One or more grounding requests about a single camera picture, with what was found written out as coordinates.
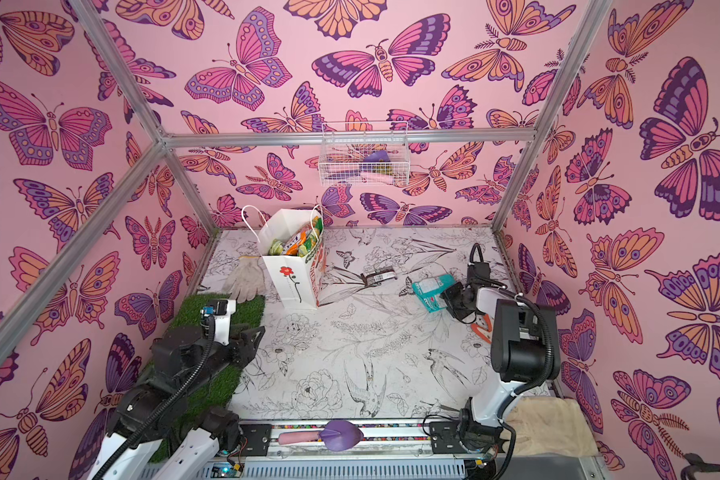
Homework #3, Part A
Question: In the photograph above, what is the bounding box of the orange and white garden glove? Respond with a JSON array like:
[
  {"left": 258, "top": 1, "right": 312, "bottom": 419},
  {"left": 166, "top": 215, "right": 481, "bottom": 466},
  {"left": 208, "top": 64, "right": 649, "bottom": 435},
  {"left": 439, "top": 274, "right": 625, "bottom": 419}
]
[{"left": 471, "top": 314, "right": 493, "bottom": 344}]

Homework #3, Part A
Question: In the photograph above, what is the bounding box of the white wire basket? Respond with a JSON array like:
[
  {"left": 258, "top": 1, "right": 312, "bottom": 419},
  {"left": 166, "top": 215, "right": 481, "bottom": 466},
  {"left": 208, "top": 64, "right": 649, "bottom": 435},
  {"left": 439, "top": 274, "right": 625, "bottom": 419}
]
[{"left": 316, "top": 120, "right": 411, "bottom": 187}]

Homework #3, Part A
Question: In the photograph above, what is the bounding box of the beige work glove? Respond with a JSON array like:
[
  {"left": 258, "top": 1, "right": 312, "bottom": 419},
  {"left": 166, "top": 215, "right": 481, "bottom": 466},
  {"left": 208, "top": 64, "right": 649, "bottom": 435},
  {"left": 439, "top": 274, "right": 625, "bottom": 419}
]
[{"left": 506, "top": 396, "right": 599, "bottom": 458}]

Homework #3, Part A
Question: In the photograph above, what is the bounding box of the grey knit glove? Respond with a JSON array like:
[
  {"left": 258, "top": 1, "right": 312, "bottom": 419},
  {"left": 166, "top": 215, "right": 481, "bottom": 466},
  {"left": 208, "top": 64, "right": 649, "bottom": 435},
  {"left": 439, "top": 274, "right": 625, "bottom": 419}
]
[{"left": 221, "top": 256, "right": 266, "bottom": 303}]

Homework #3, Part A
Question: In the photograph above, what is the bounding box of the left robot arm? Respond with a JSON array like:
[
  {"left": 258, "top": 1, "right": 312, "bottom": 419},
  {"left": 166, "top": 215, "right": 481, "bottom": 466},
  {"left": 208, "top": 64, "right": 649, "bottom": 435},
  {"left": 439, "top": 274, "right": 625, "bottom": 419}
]
[{"left": 87, "top": 299, "right": 266, "bottom": 479}]

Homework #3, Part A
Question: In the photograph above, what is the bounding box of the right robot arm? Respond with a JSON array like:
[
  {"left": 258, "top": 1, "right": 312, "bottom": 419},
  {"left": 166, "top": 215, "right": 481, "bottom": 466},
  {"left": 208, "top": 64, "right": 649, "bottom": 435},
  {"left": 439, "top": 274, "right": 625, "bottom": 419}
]
[{"left": 440, "top": 243, "right": 561, "bottom": 453}]

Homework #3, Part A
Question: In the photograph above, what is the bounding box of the green Fox's spring tea bag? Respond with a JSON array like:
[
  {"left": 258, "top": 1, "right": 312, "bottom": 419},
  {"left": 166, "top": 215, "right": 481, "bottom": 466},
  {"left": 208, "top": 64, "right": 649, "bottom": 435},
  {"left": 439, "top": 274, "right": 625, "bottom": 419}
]
[{"left": 268, "top": 239, "right": 285, "bottom": 256}]

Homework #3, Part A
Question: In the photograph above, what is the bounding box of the purple garden trowel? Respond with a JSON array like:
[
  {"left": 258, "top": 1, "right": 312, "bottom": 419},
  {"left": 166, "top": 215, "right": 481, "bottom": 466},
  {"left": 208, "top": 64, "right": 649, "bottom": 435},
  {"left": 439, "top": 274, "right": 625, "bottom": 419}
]
[{"left": 277, "top": 419, "right": 365, "bottom": 452}]

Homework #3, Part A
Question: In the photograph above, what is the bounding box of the purple trowel in basket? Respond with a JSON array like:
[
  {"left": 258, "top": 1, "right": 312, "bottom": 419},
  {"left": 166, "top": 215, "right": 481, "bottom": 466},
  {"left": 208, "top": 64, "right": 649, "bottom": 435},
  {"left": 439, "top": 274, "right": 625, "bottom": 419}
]
[{"left": 329, "top": 149, "right": 397, "bottom": 184}]

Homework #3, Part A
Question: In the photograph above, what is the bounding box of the white paper gift bag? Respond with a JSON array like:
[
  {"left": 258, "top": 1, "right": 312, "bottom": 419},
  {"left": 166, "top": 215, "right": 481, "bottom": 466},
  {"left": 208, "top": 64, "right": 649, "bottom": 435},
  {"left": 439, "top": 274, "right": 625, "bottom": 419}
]
[{"left": 242, "top": 205, "right": 326, "bottom": 309}]

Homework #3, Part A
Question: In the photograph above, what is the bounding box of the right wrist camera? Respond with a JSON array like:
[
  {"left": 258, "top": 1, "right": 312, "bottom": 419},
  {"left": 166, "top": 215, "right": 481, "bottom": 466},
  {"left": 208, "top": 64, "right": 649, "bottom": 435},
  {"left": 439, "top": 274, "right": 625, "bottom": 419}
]
[{"left": 467, "top": 262, "right": 493, "bottom": 286}]

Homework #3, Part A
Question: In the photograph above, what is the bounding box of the green rainbow candy bag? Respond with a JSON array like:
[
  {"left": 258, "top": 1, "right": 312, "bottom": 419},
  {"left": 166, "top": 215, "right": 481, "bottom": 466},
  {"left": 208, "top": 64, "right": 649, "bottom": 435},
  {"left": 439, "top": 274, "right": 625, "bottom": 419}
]
[{"left": 305, "top": 216, "right": 323, "bottom": 250}]

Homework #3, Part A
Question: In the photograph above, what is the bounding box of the orange Fox's fruits candy bag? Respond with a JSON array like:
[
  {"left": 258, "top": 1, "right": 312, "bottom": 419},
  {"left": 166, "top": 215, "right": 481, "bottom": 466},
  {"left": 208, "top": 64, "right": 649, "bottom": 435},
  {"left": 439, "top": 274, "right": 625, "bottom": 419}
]
[{"left": 283, "top": 226, "right": 313, "bottom": 257}]

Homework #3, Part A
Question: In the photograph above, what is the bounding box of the teal mint candy bag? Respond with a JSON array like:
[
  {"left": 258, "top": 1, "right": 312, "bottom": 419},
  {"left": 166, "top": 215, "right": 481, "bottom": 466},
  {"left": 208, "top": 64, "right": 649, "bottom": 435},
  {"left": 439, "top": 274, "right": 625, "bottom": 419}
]
[{"left": 412, "top": 274, "right": 456, "bottom": 313}]

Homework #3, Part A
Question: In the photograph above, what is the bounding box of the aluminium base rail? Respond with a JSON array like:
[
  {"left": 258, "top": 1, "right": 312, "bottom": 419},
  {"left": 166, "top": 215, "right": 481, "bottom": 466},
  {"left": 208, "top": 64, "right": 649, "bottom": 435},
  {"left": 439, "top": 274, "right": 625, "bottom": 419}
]
[{"left": 143, "top": 416, "right": 577, "bottom": 480}]

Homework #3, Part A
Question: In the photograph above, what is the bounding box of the dark brown snack bar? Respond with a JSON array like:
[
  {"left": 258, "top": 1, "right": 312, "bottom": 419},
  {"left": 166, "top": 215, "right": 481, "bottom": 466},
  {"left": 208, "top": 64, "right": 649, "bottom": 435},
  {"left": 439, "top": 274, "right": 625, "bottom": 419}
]
[{"left": 361, "top": 269, "right": 397, "bottom": 287}]

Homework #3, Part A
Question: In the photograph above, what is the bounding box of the green artificial grass mat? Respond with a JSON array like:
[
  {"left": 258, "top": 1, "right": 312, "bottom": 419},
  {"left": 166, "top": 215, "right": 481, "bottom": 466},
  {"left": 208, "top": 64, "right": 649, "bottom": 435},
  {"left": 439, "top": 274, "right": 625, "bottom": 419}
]
[{"left": 149, "top": 292, "right": 267, "bottom": 464}]

